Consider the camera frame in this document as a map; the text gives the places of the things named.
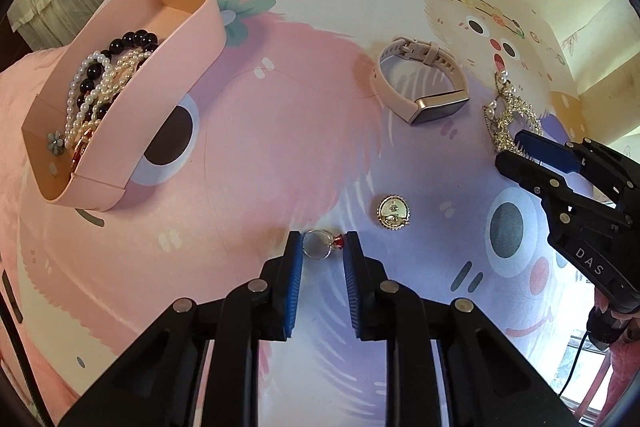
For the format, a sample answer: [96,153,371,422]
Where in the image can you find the red string bracelet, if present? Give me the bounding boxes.
[69,126,99,172]

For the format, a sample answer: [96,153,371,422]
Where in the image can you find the black bead bracelet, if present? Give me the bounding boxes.
[74,28,161,120]

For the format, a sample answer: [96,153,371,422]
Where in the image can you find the cartoon printed tablecloth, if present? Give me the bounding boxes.
[17,0,586,399]

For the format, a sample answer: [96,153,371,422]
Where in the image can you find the gold leaf hair comb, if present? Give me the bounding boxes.
[483,69,544,156]

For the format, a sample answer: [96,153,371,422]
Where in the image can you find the long pearl necklace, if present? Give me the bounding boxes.
[67,45,156,153]

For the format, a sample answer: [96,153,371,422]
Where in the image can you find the person right hand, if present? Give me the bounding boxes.
[596,311,639,426]

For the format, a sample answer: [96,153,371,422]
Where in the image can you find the pink jewelry box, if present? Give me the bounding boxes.
[22,0,227,211]

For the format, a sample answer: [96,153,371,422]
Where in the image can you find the black cable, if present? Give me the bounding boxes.
[556,330,594,400]

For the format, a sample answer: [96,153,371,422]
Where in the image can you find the round gold pendant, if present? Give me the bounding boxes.
[376,194,411,231]

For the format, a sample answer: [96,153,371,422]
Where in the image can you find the silver ring pink stone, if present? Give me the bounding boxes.
[302,230,344,260]

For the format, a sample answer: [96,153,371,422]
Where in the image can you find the pink smart watch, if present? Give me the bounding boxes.
[371,36,470,126]

